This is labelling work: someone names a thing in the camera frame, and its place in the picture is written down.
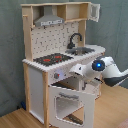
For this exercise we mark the white microwave door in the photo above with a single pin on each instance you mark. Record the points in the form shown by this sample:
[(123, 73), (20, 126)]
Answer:
[(94, 12)]

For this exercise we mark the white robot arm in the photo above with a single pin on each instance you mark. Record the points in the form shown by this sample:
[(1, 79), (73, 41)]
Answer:
[(104, 66)]

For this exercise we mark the grey range hood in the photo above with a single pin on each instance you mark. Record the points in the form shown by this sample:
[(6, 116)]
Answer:
[(48, 18)]

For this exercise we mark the wooden toy kitchen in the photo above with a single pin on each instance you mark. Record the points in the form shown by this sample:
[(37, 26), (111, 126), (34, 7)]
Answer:
[(46, 40)]

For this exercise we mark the black stovetop red burners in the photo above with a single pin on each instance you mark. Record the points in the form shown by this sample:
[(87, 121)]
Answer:
[(52, 59)]

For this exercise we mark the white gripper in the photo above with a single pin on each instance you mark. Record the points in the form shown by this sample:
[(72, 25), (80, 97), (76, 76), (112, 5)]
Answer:
[(78, 71)]

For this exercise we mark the left red stove knob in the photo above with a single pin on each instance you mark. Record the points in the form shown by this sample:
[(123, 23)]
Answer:
[(56, 76)]

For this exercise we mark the grey toy sink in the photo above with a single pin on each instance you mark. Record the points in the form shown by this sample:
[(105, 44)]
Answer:
[(79, 51)]

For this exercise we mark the white oven door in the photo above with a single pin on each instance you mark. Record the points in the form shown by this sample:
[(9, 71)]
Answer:
[(63, 102)]

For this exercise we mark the black toy faucet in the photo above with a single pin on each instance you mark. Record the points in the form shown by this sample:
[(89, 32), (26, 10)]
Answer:
[(71, 43)]

